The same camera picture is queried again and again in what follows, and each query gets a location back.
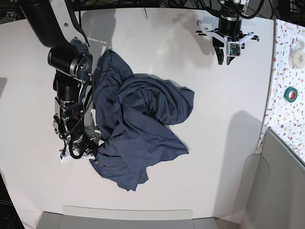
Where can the navy blue t-shirt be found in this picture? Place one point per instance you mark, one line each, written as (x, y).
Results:
(133, 113)

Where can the grey plastic bin right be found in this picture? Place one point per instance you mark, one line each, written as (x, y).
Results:
(272, 190)

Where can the terrazzo patterned side table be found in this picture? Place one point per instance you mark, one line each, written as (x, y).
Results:
(286, 119)

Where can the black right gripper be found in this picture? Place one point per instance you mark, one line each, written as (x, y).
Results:
(86, 147)

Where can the green tape roll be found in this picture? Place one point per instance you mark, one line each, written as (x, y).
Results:
(290, 94)

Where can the grey plastic bin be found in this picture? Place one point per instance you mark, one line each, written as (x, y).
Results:
(272, 190)
(96, 218)

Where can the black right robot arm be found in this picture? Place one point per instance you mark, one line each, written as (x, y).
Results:
(58, 27)

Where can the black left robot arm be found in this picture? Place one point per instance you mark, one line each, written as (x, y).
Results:
(233, 8)

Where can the clear tape dispenser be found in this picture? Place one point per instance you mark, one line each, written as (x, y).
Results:
(297, 55)

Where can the grey plastic bin front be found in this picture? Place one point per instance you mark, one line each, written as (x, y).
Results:
(96, 218)

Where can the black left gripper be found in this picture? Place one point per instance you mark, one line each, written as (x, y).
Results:
(228, 27)

